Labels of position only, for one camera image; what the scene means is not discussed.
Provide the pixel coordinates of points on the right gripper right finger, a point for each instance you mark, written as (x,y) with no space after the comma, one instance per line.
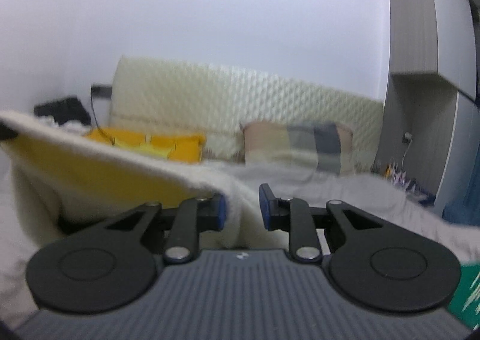
(371,261)

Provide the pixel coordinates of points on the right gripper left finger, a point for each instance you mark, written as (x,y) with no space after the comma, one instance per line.
(115,262)

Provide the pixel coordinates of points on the white striped knit sweater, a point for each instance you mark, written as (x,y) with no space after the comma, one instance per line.
(58,174)

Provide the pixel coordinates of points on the black clothes pile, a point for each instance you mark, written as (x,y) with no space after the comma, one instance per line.
(64,110)

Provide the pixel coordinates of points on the green garment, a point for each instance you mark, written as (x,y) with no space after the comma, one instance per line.
(465,301)

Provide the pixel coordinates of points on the small items on nightstand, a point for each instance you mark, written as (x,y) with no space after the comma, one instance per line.
(410,186)

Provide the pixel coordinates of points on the blue curtain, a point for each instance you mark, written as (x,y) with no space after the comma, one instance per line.
(465,209)

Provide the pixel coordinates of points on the plaid beige grey pillow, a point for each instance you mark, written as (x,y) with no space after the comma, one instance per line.
(322,147)

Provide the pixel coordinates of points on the yellow pillow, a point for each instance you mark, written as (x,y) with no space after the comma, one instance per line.
(178,148)

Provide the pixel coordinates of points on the cream quilted headboard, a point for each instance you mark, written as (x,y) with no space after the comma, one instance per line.
(160,95)

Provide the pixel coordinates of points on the white charger with cable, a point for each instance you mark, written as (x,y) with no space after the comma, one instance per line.
(407,141)

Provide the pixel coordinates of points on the grey wall cabinet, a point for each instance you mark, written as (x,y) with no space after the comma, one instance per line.
(431,89)

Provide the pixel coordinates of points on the black wall socket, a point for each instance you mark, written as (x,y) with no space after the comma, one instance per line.
(98,91)

